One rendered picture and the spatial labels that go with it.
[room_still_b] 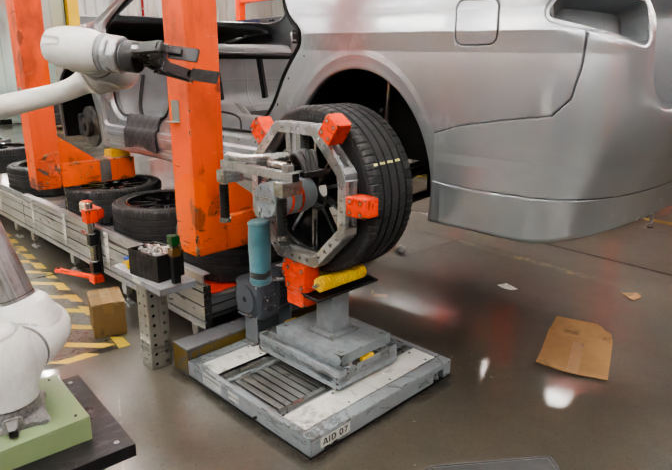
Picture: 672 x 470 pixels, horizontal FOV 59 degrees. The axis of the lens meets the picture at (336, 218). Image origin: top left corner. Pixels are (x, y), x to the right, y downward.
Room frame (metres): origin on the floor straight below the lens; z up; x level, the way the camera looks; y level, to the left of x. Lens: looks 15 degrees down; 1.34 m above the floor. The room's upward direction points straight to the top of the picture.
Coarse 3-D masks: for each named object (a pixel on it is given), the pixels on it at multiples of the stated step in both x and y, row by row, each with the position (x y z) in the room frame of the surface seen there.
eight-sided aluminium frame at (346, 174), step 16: (272, 128) 2.29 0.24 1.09; (288, 128) 2.23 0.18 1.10; (304, 128) 2.17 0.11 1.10; (272, 144) 2.37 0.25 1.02; (320, 144) 2.11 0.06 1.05; (336, 160) 2.05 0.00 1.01; (256, 176) 2.38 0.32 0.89; (352, 176) 2.04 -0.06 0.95; (352, 192) 2.05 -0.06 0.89; (256, 208) 2.38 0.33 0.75; (272, 224) 2.38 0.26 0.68; (352, 224) 2.05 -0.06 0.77; (272, 240) 2.31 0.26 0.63; (288, 240) 2.32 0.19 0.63; (336, 240) 2.05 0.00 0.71; (288, 256) 2.24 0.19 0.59; (304, 256) 2.17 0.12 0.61; (320, 256) 2.11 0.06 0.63
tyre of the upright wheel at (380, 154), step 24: (312, 120) 2.26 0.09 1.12; (360, 120) 2.22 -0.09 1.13; (384, 120) 2.28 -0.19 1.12; (360, 144) 2.09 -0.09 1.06; (384, 144) 2.17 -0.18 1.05; (360, 168) 2.08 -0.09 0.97; (384, 168) 2.10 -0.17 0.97; (408, 168) 2.19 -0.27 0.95; (360, 192) 2.08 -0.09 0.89; (384, 192) 2.08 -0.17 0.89; (408, 192) 2.17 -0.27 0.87; (384, 216) 2.08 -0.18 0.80; (408, 216) 2.19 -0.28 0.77; (360, 240) 2.08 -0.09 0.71; (384, 240) 2.14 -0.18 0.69; (336, 264) 2.17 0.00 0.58
